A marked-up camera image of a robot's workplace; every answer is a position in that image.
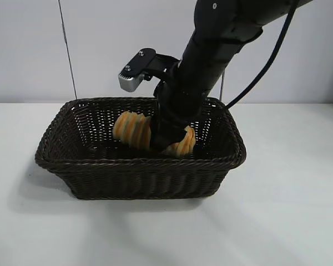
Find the dark brown wicker basket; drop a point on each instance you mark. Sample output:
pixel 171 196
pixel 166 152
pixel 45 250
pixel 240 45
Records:
pixel 127 177

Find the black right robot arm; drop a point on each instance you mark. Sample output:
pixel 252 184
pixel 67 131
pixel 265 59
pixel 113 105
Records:
pixel 211 41

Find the long striped bread loaf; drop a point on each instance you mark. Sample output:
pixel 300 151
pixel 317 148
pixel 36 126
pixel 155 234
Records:
pixel 127 127

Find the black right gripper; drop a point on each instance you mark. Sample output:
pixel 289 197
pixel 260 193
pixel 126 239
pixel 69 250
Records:
pixel 180 99

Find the silver wrist camera black mount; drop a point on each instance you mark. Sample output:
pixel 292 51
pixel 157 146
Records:
pixel 130 81

